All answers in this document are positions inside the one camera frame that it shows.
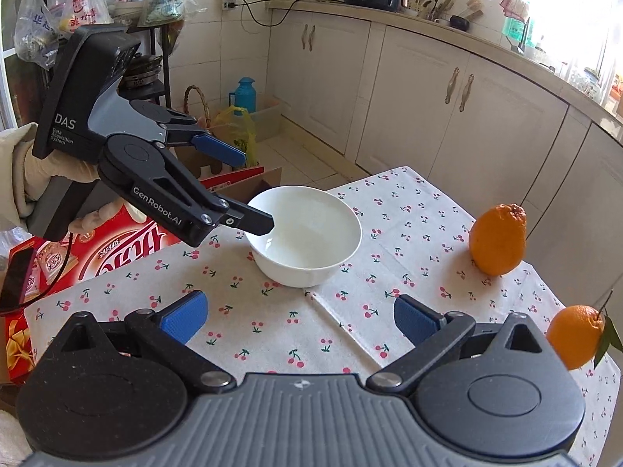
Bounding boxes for blue thermos jug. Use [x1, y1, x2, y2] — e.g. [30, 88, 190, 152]
[228, 77, 257, 113]

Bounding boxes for orange with green leaf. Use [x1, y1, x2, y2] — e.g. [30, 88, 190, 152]
[546, 291, 622, 371]

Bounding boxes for black metal storage rack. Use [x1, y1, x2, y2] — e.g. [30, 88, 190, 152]
[36, 0, 174, 111]

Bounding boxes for wicker basket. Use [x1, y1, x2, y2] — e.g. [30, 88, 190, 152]
[183, 84, 213, 130]

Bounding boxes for chrome sink faucet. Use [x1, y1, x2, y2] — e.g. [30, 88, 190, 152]
[500, 0, 530, 55]

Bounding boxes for hanging bag with snacks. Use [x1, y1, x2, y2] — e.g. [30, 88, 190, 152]
[59, 0, 113, 36]

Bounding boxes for cherry print tablecloth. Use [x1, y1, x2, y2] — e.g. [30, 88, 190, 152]
[23, 165, 622, 467]

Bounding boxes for yellow plastic bag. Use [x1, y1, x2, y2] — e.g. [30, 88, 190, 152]
[211, 105, 259, 168]

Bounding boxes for brown cardboard box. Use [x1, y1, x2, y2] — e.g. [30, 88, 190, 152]
[171, 147, 282, 202]

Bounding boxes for red snack carton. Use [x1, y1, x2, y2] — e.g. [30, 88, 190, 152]
[1, 209, 180, 385]

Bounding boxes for black power cable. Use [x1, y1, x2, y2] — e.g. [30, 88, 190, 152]
[233, 0, 347, 29]

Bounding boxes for white lower kitchen cabinets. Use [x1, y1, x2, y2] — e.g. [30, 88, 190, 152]
[266, 1, 622, 302]

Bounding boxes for gloved left hand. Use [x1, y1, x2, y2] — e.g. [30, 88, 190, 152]
[21, 140, 147, 237]

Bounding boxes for bumpy orange without leaf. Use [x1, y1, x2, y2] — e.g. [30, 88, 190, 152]
[469, 204, 527, 277]

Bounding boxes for plain white bowl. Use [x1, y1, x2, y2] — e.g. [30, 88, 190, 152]
[246, 186, 362, 289]

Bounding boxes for hanging clear plastic bag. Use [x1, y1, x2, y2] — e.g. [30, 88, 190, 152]
[14, 0, 60, 71]

